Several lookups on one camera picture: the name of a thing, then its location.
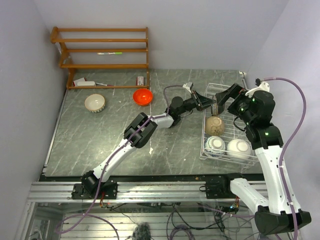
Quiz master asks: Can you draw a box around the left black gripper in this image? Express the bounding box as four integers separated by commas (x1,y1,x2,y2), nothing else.
178,91,218,117

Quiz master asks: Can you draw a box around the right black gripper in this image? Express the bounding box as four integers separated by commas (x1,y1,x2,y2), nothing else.
215,82,254,125

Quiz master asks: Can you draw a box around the brown ceramic bowl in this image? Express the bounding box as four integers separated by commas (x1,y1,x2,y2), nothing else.
204,116,225,136

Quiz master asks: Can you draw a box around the blue white porcelain bowl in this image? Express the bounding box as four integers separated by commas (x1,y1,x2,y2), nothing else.
203,136,226,158

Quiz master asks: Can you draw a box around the white wire dish rack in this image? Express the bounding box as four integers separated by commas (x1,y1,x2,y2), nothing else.
199,82,260,168

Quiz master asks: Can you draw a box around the plain white bowl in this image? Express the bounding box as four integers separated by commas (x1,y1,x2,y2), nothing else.
226,139,251,163

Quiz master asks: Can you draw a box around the orange plastic bowl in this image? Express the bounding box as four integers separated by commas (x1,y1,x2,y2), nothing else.
132,88,153,106

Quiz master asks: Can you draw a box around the cream patterned bowl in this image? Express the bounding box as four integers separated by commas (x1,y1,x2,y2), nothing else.
84,93,106,113

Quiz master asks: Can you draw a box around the dark brown ribbed bowl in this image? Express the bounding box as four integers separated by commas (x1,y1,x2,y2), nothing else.
210,103,219,116

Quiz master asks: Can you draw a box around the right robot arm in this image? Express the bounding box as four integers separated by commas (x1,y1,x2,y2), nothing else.
216,83,312,239

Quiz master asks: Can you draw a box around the wooden shelf rack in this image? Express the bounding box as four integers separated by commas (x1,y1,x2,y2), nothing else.
49,26,151,90

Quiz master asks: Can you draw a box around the red white small card box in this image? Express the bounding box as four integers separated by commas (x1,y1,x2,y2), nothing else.
136,76,145,86

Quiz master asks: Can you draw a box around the pink pen on shelf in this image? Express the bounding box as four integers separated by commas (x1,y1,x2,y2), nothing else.
95,82,114,87

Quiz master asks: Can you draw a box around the green white marker pen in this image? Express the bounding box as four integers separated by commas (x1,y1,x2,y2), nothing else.
97,52,123,56

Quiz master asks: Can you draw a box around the white box on shelf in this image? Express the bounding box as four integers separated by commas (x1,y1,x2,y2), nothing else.
72,77,96,87

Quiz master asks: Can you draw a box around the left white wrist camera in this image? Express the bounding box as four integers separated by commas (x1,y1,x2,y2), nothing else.
182,81,194,94

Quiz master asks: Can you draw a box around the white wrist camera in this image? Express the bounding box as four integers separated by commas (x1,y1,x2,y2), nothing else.
245,78,270,98
182,81,194,94

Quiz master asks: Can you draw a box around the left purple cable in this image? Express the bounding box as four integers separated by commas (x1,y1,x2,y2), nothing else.
54,84,186,236

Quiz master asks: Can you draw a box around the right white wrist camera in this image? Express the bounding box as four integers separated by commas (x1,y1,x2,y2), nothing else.
245,78,270,98

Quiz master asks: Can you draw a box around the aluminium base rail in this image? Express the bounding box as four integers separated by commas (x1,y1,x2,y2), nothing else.
27,174,235,204

